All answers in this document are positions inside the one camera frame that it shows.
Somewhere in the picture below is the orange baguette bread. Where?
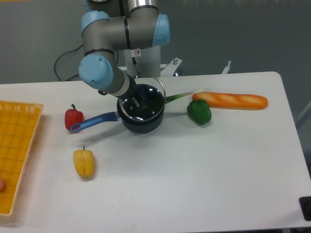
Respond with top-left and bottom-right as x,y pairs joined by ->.
192,92 -> 268,110

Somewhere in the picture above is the green bell pepper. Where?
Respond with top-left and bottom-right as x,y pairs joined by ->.
187,99 -> 212,125

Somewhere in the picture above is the yellow bell pepper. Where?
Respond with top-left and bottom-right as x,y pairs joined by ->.
73,147 -> 95,180

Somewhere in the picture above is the black table grommet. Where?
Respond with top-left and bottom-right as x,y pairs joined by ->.
299,196 -> 311,221

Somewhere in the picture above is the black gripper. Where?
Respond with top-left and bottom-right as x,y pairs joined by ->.
126,80 -> 146,107

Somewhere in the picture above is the red bell pepper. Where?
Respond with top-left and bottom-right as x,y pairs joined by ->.
64,104 -> 84,130

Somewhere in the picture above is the white metal bracket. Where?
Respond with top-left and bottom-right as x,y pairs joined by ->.
222,60 -> 231,74

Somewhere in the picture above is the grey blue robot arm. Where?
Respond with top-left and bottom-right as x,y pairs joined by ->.
78,0 -> 170,105

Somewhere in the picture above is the dark blue saucepan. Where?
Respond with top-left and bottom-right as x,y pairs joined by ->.
69,83 -> 165,134

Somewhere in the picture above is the green onion stalk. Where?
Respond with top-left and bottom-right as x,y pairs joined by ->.
165,89 -> 204,104

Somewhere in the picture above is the black floor cable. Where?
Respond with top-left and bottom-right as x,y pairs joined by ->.
53,45 -> 85,82

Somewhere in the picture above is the yellow woven basket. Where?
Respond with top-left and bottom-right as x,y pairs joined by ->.
0,100 -> 44,216

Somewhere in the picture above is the glass pot lid blue knob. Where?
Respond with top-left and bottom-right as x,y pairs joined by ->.
117,74 -> 166,123

